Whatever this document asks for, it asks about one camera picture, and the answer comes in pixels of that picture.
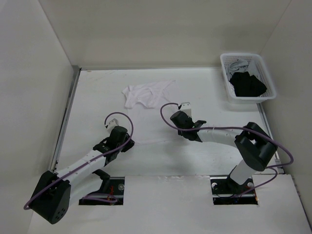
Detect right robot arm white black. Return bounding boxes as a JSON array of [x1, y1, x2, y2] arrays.
[[170, 111, 277, 194]]

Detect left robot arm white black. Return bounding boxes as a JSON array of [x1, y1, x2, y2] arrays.
[[24, 126, 135, 224]]

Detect black tank top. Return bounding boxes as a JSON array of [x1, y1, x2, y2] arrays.
[[230, 72, 267, 97]]

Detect grey white tank top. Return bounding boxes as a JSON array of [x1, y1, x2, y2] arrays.
[[225, 59, 260, 81]]

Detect white plastic mesh basket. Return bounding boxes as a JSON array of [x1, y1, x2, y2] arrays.
[[220, 53, 277, 104]]

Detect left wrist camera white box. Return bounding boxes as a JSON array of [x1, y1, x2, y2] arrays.
[[105, 118, 119, 134]]

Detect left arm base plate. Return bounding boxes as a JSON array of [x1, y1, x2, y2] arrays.
[[78, 177, 125, 206]]

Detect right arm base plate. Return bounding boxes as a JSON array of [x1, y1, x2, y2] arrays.
[[210, 176, 258, 205]]

